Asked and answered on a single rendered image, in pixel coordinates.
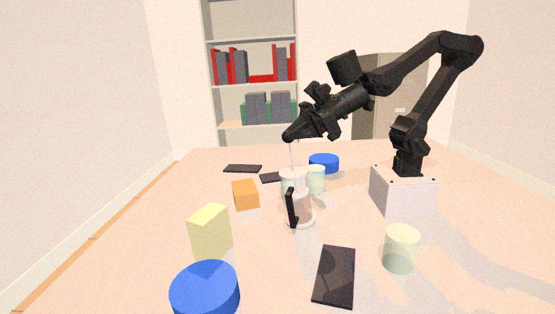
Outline glass french press with black knob plunger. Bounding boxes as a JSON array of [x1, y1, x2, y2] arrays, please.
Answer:
[[279, 130, 316, 229]]

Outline orange block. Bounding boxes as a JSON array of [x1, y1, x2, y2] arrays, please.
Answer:
[[231, 178, 260, 212]]

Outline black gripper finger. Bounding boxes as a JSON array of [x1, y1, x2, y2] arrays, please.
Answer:
[[286, 107, 307, 131], [286, 112, 323, 140]]

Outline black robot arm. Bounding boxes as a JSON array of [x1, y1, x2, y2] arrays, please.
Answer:
[[304, 30, 484, 177]]

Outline blue cylinder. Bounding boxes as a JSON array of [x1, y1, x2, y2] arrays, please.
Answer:
[[309, 153, 339, 175], [168, 259, 240, 314]]

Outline pale yellow block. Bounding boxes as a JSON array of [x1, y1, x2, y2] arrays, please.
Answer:
[[185, 201, 234, 262]]

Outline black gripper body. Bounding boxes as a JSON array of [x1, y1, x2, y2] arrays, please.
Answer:
[[298, 92, 351, 142]]

